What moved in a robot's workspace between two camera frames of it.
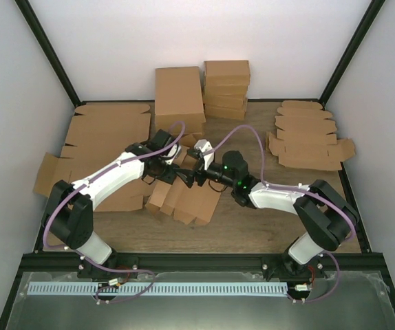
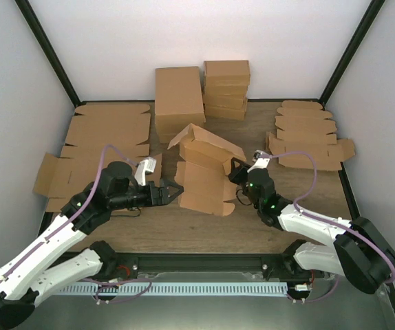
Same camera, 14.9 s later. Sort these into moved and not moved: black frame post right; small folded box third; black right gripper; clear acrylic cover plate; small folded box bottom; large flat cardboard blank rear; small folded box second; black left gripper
Moved: black left gripper; black right gripper
Not moved: large flat cardboard blank rear; clear acrylic cover plate; small folded box second; black frame post right; small folded box bottom; small folded box third
